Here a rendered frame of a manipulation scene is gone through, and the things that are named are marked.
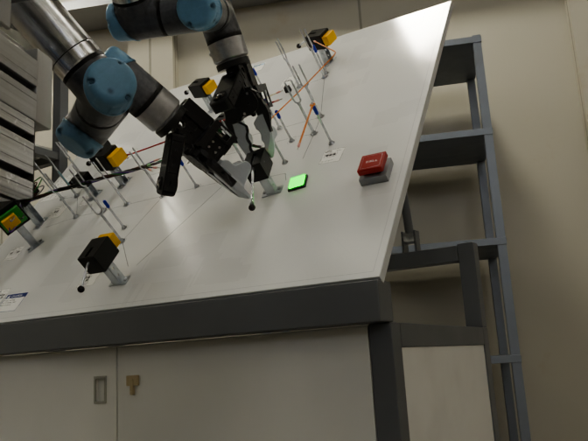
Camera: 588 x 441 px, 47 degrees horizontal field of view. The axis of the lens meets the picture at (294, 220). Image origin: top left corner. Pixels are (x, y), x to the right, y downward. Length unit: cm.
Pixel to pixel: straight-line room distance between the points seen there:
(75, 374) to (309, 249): 59
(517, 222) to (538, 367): 79
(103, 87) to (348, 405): 62
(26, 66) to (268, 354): 64
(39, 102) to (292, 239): 58
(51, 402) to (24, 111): 88
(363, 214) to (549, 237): 279
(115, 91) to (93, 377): 66
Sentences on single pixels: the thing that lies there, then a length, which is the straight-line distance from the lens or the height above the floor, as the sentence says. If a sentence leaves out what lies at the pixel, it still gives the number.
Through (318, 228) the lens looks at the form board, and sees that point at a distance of 123.
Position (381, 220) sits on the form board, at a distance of 118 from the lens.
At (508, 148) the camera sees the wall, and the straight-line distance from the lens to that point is 403.
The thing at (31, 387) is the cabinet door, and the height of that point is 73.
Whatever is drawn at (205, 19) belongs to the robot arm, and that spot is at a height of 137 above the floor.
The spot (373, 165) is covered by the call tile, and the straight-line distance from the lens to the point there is 126.
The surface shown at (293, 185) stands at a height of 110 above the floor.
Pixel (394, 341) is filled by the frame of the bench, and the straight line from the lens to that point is 109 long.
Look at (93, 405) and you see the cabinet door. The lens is 146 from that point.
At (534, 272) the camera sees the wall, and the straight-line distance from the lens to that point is 390.
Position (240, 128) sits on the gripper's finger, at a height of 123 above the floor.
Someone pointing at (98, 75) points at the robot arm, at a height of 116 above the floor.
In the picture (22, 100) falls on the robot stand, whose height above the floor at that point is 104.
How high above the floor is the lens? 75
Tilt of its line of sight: 12 degrees up
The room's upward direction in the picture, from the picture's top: 3 degrees counter-clockwise
